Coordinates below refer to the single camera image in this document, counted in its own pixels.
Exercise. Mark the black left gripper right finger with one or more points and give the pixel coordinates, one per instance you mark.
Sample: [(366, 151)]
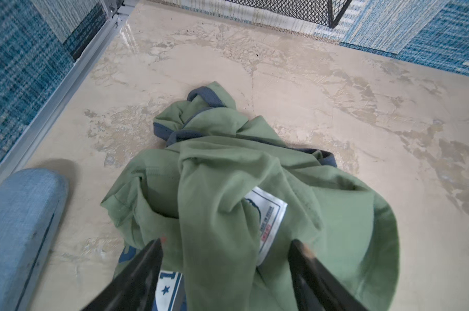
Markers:
[(315, 288)]

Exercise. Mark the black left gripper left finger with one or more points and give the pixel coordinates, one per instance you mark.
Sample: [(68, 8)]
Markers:
[(134, 288)]

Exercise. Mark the green graphic t-shirt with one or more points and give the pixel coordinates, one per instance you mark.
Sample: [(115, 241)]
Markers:
[(227, 197)]

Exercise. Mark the light blue fabric pouch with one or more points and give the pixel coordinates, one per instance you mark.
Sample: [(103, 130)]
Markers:
[(32, 202)]

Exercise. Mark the black mesh shelf rack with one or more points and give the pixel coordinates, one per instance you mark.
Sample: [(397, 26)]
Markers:
[(322, 12)]

